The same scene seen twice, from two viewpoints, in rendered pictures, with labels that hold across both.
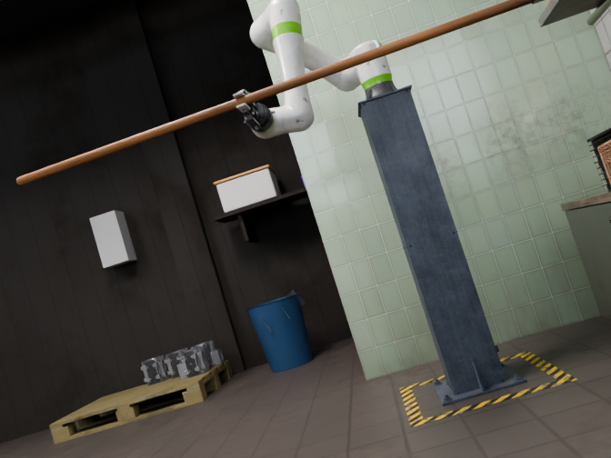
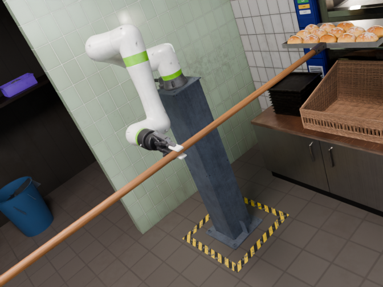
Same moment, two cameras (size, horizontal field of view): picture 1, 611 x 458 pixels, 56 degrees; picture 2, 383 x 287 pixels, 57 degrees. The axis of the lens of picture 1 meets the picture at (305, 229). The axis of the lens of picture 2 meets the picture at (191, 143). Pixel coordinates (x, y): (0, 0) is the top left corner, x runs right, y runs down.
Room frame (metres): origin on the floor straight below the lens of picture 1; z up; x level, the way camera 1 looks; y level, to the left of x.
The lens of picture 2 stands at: (0.73, 0.73, 1.86)
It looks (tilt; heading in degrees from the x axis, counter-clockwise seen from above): 28 degrees down; 325
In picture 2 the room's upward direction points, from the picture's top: 23 degrees counter-clockwise
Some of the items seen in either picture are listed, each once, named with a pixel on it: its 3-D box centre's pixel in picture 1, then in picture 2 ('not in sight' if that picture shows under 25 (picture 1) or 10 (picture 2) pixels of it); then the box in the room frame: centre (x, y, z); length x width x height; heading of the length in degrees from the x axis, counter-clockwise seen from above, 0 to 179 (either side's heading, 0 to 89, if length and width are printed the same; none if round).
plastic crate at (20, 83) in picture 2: not in sight; (18, 85); (4.52, -0.25, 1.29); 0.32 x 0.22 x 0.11; 86
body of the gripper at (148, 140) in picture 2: (253, 113); (157, 143); (1.94, 0.05, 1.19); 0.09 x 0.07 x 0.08; 172
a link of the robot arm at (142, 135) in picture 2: (259, 116); (150, 139); (2.01, 0.04, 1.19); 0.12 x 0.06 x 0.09; 82
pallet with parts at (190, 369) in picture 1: (144, 386); not in sight; (4.42, 1.52, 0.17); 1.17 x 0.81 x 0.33; 86
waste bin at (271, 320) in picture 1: (284, 329); (27, 205); (4.32, 0.37, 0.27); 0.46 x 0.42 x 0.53; 69
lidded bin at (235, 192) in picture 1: (250, 191); not in sight; (4.57, 0.33, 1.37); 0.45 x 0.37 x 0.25; 86
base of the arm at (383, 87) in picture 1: (380, 97); (168, 80); (2.40, -0.47, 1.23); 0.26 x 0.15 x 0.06; 176
